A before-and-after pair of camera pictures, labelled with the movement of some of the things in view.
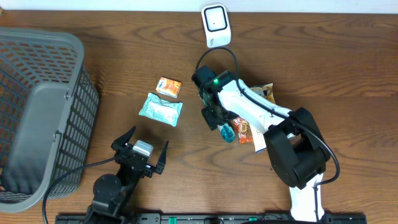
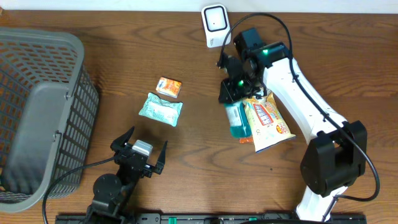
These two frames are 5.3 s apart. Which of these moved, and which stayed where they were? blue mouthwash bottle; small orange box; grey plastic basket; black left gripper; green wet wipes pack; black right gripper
Moved: black right gripper; blue mouthwash bottle
Stayed: grey plastic basket; small orange box; green wet wipes pack; black left gripper
